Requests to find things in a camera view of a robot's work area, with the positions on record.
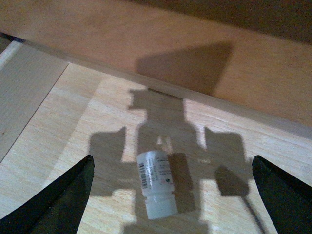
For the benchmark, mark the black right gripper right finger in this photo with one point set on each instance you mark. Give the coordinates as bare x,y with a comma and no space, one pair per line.
287,199

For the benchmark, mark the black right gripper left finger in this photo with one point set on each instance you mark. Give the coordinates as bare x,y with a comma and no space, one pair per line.
58,208

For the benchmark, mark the white medicine bottle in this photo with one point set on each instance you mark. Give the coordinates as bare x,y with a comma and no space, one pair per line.
157,184

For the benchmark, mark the wooden drawer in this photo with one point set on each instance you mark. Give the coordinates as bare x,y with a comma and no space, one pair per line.
210,82

